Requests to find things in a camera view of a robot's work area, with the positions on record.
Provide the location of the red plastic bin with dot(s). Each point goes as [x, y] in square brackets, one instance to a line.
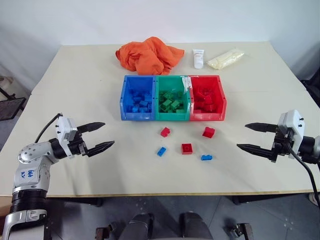
[221, 100]

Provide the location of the clear bag of pale contents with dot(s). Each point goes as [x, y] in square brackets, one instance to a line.
[225, 60]

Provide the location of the dark rounded shape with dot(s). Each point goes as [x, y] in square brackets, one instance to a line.
[138, 227]

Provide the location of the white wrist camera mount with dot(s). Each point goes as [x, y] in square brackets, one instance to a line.
[295, 122]
[65, 127]

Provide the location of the green plastic bin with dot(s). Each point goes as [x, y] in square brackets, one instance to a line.
[172, 116]

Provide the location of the crumpled orange cloth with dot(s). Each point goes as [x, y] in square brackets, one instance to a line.
[150, 56]

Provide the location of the white squeeze tube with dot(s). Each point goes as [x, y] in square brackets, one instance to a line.
[198, 58]

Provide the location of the blue plastic bin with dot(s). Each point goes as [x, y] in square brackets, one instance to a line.
[125, 100]

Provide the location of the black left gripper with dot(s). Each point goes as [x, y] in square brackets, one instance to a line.
[78, 147]

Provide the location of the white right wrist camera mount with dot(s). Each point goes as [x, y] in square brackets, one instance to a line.
[295, 122]

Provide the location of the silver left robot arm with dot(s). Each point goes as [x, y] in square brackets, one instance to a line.
[30, 155]

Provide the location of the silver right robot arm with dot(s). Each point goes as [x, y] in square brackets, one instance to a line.
[310, 147]

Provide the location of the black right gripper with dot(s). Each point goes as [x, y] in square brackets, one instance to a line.
[281, 146]

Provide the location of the white torn label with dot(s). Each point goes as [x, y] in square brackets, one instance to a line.
[186, 83]

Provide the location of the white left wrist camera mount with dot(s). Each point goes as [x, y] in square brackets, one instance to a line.
[65, 127]

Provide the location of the black table frame bar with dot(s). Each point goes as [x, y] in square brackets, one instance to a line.
[270, 200]

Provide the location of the green toy brick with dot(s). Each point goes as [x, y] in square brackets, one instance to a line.
[180, 94]
[165, 105]
[166, 96]
[175, 104]
[180, 111]

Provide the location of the black metal stand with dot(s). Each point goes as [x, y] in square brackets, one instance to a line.
[11, 106]

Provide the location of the red toy brick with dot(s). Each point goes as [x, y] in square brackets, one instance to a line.
[200, 91]
[165, 132]
[187, 149]
[208, 132]
[208, 100]

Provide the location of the blue toy brick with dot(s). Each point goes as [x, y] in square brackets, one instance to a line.
[143, 103]
[206, 157]
[162, 151]
[148, 97]

